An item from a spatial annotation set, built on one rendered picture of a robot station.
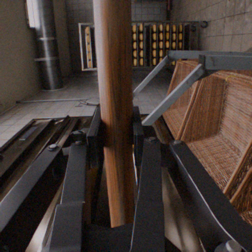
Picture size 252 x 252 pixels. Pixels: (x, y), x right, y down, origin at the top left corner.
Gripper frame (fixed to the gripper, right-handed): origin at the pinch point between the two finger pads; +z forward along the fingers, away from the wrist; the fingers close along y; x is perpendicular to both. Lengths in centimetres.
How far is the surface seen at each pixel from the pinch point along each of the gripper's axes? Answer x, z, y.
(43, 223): -56, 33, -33
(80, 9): 89, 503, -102
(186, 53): 2, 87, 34
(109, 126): 1.1, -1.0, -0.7
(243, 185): -35, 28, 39
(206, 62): 2.3, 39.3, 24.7
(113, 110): 2.6, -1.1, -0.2
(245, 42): 9, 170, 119
